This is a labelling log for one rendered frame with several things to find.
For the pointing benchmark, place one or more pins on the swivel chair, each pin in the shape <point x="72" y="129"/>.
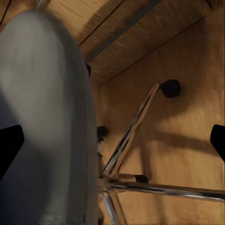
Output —
<point x="58" y="176"/>

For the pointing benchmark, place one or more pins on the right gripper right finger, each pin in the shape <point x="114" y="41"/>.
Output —
<point x="217" y="139"/>

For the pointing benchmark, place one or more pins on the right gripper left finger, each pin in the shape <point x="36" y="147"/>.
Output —
<point x="11" y="140"/>

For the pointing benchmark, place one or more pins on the cabinet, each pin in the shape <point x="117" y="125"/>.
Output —
<point x="114" y="34"/>

